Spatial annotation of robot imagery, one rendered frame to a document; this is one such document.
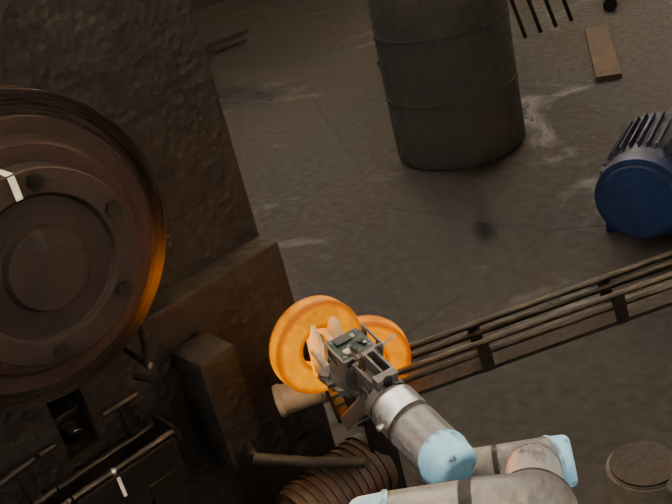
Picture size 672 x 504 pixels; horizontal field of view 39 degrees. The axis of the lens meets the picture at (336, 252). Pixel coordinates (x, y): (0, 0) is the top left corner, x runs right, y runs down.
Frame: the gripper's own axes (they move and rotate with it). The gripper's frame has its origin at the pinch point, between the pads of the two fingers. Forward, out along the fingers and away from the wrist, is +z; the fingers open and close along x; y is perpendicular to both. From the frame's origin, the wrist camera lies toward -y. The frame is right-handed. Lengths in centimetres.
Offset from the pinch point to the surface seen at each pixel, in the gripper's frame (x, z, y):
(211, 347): 10.9, 16.8, -9.9
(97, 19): 9, 46, 40
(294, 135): -154, 271, -162
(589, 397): -91, 15, -90
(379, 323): -14.3, 2.2, -7.7
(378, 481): -6.4, -7.3, -35.3
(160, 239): 14.4, 20.8, 13.2
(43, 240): 33.3, 12.1, 28.1
